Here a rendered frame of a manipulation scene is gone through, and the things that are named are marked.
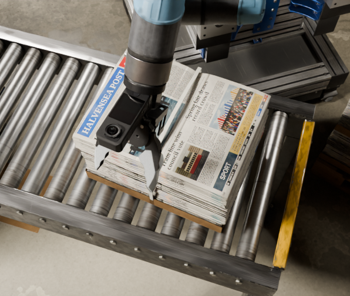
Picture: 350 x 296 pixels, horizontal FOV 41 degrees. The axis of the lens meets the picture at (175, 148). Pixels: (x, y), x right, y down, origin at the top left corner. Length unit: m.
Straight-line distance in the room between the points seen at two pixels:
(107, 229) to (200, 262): 0.24
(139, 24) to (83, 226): 0.64
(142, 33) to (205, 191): 0.40
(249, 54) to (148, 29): 1.58
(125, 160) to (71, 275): 1.06
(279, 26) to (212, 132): 1.03
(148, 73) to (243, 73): 1.48
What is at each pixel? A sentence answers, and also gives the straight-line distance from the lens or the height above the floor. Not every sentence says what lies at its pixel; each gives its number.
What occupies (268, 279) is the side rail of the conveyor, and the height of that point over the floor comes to 0.80.
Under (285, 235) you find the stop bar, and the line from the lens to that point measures 1.20.
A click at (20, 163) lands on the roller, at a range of 1.34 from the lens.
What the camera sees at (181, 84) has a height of 1.03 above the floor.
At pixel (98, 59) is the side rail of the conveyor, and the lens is 1.49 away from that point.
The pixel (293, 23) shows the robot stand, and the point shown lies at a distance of 2.04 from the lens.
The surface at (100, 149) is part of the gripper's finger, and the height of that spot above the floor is 1.19.
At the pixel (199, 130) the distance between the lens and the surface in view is 1.05.
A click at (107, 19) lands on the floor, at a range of 2.72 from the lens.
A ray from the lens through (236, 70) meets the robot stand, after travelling 2.22.
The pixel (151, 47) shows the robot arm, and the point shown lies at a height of 1.38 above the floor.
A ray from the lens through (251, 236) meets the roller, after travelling 1.21.
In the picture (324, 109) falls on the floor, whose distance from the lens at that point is 2.43.
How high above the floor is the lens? 1.93
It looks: 61 degrees down
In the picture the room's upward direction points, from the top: straight up
